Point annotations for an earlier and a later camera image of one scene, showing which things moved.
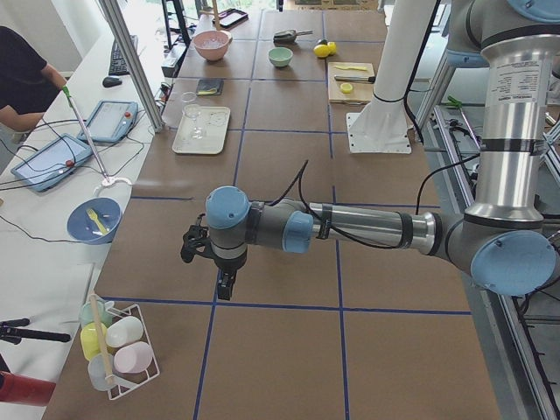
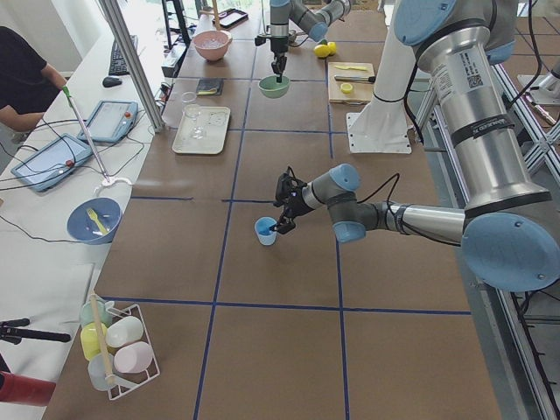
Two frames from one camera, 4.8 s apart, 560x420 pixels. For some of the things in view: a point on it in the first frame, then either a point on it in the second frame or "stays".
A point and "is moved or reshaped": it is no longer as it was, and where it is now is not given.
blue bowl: x=94 y=220 stays
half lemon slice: x=346 y=87 stays
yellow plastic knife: x=360 y=68 stays
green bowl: x=280 y=57 is moved or reshaped
